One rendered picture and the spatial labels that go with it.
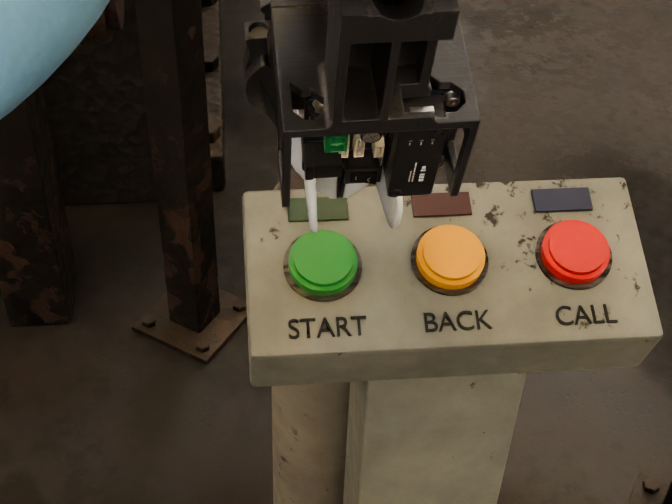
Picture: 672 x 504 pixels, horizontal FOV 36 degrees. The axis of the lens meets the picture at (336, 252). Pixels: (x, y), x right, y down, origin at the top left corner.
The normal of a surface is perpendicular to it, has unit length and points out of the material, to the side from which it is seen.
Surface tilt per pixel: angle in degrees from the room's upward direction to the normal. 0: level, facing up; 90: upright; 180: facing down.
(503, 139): 0
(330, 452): 90
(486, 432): 90
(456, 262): 20
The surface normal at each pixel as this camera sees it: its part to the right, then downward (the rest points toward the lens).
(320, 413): -0.29, 0.63
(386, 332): 0.06, -0.47
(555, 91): 0.04, -0.74
